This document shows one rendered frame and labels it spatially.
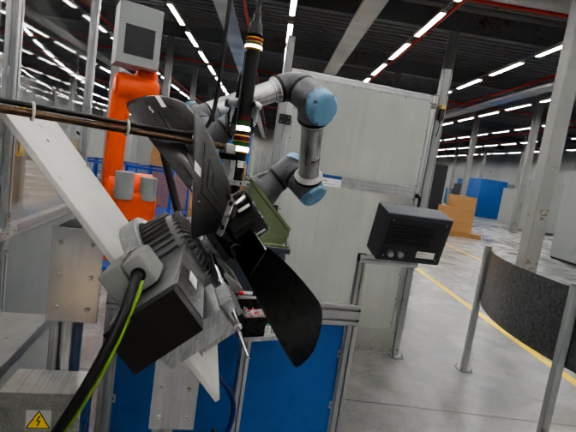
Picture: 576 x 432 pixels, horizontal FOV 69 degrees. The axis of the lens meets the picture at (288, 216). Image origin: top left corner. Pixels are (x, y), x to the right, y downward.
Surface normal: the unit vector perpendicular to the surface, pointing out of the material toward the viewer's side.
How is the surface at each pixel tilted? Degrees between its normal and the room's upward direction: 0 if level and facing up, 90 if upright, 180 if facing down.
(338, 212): 90
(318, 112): 112
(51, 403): 90
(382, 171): 89
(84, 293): 90
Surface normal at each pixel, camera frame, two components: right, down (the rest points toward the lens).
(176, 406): 0.18, 0.14
